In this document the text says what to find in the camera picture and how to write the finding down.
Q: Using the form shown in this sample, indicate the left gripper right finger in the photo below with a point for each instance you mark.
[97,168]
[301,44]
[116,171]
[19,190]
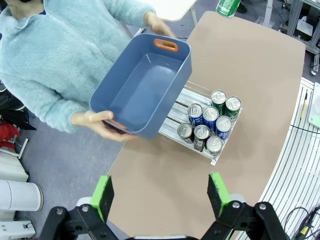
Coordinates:
[245,222]

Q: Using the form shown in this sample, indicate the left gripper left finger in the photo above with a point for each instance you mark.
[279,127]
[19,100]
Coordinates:
[75,222]

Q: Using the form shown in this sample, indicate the black Pepsi can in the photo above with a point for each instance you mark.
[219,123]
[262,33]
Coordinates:
[201,133]
[185,130]
[214,145]

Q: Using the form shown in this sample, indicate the blue Pocari Sweat can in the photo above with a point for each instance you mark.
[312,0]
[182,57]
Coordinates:
[210,115]
[223,125]
[195,111]

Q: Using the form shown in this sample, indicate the green Chilsung cider can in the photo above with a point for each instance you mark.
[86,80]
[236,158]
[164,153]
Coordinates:
[233,105]
[218,97]
[227,7]

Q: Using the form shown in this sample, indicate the person's left forearm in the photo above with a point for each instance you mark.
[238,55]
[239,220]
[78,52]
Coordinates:
[125,12]

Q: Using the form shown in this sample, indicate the person's right forearm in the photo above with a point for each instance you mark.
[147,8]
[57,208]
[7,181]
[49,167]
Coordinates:
[50,107]

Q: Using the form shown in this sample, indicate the person's right hand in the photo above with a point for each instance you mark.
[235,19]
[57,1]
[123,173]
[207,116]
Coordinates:
[100,123]

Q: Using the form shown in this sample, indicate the person's left hand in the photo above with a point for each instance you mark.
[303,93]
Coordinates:
[157,23]

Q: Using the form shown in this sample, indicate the white latched box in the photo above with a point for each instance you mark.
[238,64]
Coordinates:
[15,228]

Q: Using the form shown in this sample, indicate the white cylindrical air purifier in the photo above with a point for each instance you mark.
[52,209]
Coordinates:
[20,197]

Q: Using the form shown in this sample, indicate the white slatted platform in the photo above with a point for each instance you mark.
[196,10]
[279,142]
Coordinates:
[287,162]

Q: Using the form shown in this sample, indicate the white cabinet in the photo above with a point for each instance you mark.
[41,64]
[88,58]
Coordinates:
[12,166]

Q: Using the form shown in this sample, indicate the red jacket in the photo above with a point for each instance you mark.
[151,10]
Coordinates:
[7,133]

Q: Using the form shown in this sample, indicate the yellow black hand tool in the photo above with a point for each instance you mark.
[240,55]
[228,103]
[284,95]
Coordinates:
[303,107]

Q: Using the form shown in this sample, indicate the clear acrylic can rack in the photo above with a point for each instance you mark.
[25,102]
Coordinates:
[180,105]

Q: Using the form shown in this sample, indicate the pale mounting plate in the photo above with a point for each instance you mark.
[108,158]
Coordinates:
[315,107]

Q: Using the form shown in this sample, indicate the person in teal fleece jacket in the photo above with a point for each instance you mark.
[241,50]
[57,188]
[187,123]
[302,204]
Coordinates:
[50,50]

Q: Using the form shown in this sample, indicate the white table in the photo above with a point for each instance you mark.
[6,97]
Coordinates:
[172,7]

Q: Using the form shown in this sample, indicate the aluminium frame rack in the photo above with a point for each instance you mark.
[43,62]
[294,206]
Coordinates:
[300,15]

